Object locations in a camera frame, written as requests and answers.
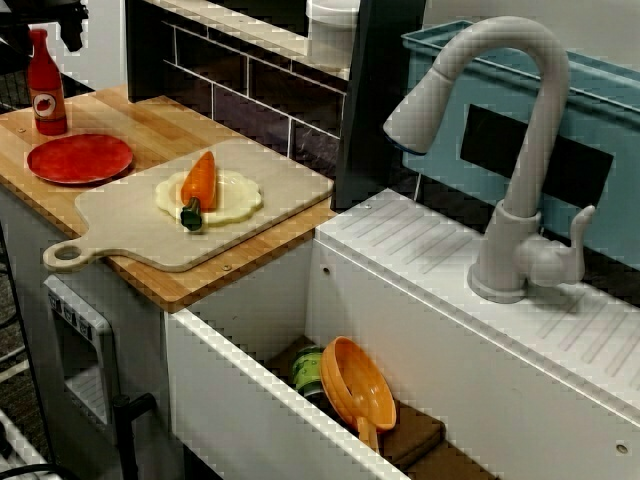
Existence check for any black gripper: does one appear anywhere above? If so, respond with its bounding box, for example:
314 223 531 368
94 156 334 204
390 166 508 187
0 0 90 53

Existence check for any red sauce bottle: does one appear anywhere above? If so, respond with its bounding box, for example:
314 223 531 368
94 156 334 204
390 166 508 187
27 28 69 136

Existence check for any orange toy carrot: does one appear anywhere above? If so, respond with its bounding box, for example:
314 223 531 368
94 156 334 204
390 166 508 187
179 149 219 234

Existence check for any narrow black upright panel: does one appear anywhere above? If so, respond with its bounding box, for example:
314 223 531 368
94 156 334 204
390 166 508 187
124 0 171 105

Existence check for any red round plate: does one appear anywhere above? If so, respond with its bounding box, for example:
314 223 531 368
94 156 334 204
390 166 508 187
26 132 135 187

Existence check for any pale wooden cutting board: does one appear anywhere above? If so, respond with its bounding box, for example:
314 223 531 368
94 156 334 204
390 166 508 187
42 138 335 275

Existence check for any cream scalloped plate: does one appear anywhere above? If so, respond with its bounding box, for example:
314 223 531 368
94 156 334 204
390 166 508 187
153 168 265 227

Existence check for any white toy kitchen cabinet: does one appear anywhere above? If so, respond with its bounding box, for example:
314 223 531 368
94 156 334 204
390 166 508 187
0 184 186 480

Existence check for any white cup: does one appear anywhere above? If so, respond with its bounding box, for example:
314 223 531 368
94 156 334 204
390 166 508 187
305 0 362 69

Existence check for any wide dark upright pillar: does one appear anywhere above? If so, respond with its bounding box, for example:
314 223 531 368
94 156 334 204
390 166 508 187
332 0 427 211

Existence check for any teal plastic bin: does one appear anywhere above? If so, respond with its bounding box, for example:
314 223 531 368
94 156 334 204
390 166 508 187
399 19 640 261

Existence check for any green can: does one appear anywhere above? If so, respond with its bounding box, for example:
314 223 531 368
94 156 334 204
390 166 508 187
292 345 326 396

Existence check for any black rectangular bin label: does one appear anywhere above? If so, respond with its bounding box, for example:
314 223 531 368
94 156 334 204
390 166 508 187
459 103 615 207

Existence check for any orange toy colander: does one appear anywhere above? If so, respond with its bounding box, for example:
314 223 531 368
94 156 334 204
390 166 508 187
319 335 399 451

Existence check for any grey toy faucet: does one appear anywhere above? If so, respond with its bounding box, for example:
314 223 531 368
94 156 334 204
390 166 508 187
382 15 599 305

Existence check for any white toy sink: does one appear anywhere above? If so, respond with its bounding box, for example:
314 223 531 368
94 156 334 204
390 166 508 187
162 187 640 480

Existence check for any brown sink mat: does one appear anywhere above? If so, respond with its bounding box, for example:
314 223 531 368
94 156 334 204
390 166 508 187
264 333 499 480

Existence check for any black wire basket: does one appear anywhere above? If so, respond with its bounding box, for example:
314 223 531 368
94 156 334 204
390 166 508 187
0 39 96 116

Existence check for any black cabinet handle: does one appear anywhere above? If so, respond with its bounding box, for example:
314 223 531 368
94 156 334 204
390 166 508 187
112 392 160 480

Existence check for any white wire rack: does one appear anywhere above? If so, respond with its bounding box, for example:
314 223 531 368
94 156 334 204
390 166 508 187
0 407 49 480

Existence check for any black floor cable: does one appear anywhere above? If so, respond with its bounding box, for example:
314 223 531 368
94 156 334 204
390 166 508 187
0 463 76 480

